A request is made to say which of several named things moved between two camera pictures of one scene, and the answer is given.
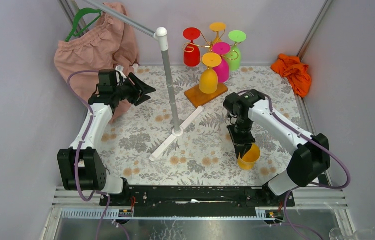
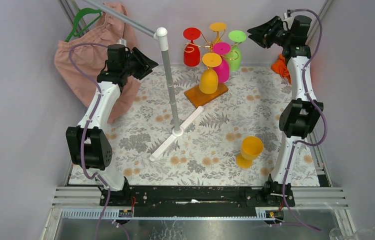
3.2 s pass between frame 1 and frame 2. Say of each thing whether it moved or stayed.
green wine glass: stayed
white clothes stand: stayed
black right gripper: moved
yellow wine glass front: stayed
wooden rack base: stayed
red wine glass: stayed
